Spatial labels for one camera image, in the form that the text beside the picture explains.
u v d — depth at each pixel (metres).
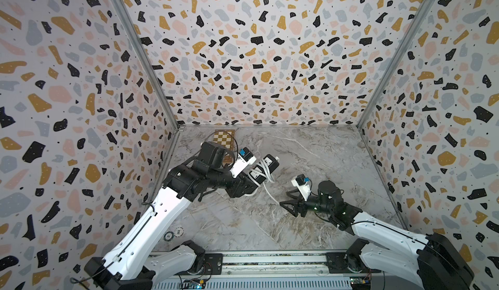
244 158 0.57
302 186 0.70
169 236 0.80
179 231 0.82
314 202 0.70
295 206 0.69
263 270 0.73
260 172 0.64
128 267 0.36
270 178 0.64
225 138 1.12
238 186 0.56
